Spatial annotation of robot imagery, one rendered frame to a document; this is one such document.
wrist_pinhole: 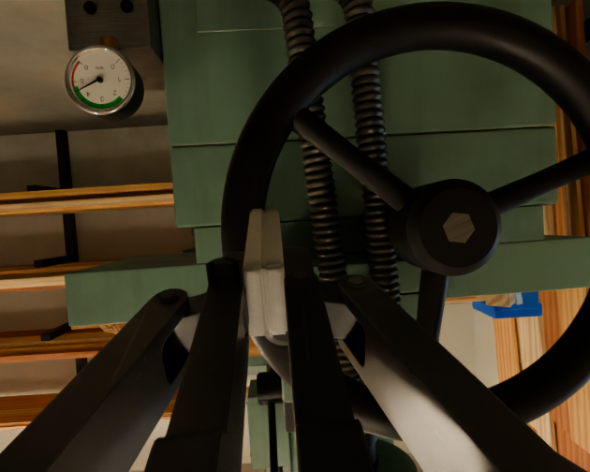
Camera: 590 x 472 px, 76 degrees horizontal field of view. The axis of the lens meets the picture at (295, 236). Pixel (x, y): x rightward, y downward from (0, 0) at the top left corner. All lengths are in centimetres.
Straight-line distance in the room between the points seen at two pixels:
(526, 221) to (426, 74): 20
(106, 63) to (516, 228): 46
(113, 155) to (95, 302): 285
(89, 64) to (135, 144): 283
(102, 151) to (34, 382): 190
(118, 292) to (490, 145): 45
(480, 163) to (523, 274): 14
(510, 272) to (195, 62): 43
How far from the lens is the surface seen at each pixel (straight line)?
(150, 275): 45
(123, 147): 327
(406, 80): 47
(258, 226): 17
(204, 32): 47
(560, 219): 189
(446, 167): 47
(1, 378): 395
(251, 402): 84
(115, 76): 41
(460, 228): 25
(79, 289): 48
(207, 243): 43
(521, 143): 51
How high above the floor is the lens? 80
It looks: 2 degrees up
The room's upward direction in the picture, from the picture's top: 176 degrees clockwise
